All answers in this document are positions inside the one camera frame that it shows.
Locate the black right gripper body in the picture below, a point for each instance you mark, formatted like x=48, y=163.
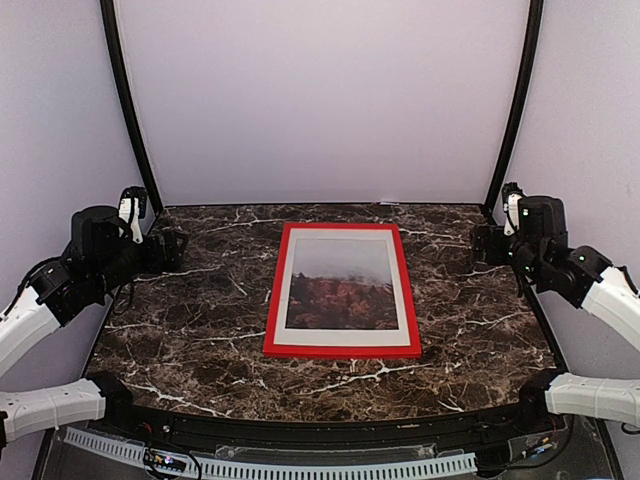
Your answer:
x=495, y=254

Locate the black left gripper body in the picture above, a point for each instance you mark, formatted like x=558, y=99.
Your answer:
x=117, y=270

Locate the red wooden picture frame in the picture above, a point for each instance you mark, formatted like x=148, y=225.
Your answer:
x=272, y=345

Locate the white mat with photo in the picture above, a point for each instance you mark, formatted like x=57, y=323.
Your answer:
x=290, y=337

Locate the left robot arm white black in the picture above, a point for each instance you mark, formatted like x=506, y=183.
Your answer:
x=52, y=295

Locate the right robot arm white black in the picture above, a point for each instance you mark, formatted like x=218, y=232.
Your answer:
x=541, y=257

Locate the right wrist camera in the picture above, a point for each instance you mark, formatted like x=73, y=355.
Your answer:
x=511, y=195

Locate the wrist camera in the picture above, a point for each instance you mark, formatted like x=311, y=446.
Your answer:
x=132, y=208
x=511, y=195

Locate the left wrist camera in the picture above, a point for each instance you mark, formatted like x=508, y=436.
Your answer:
x=132, y=208

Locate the black front rail base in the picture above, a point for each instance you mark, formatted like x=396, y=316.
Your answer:
x=554, y=447

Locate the white slotted cable duct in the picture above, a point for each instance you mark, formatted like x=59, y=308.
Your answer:
x=246, y=464

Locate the black enclosure frame post right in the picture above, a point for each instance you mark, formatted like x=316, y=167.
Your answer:
x=526, y=64

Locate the black enclosure frame post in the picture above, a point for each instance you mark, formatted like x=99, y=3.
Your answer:
x=128, y=109
x=526, y=64

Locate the black enclosure frame post left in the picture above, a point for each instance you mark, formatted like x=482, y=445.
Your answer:
x=128, y=109

